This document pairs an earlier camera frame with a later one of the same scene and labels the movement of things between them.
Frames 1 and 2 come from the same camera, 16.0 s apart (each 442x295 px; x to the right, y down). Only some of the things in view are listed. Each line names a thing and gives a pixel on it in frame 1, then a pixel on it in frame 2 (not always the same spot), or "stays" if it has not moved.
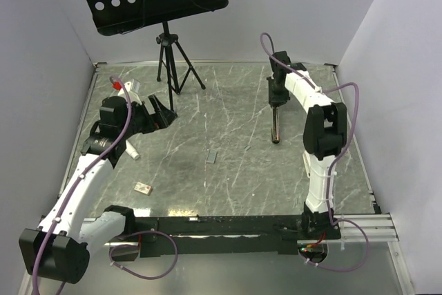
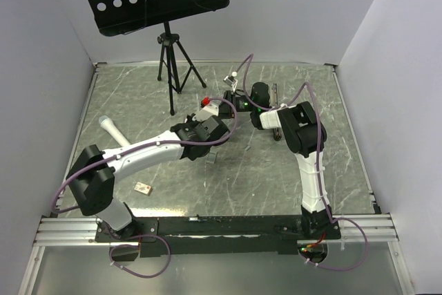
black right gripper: [280, 100] -> [227, 110]
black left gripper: [152, 124] -> [194, 123]
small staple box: [143, 188] stays
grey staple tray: [212, 156] stays
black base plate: [228, 235] stays
